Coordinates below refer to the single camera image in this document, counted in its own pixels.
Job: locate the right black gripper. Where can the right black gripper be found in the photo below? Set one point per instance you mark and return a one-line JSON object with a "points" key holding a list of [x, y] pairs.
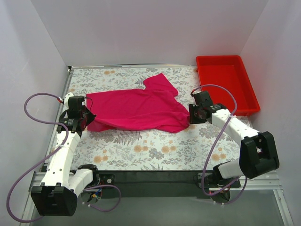
{"points": [[193, 115]]}

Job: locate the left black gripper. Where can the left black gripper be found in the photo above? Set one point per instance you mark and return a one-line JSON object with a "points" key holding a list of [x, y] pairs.
{"points": [[89, 118]]}

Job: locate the magenta t shirt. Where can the magenta t shirt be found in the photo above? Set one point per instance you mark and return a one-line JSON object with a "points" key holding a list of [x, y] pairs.
{"points": [[154, 107]]}

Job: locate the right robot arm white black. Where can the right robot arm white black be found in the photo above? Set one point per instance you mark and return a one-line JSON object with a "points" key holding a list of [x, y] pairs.
{"points": [[258, 152]]}

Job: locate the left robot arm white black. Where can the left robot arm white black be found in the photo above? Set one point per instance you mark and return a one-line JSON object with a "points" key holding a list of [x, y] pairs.
{"points": [[58, 192]]}

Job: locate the red plastic bin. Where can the red plastic bin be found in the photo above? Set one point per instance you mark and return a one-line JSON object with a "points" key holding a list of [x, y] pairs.
{"points": [[230, 73]]}

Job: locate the floral patterned table mat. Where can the floral patterned table mat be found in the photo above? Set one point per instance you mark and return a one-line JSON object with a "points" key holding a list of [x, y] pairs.
{"points": [[194, 148]]}

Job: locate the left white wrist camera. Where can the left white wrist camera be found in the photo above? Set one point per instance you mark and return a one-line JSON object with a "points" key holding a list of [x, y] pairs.
{"points": [[65, 100]]}

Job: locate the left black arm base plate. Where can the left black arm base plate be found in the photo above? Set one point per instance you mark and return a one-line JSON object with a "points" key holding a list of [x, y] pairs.
{"points": [[105, 179]]}

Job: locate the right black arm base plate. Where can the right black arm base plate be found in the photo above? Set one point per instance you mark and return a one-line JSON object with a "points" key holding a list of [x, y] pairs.
{"points": [[211, 181]]}

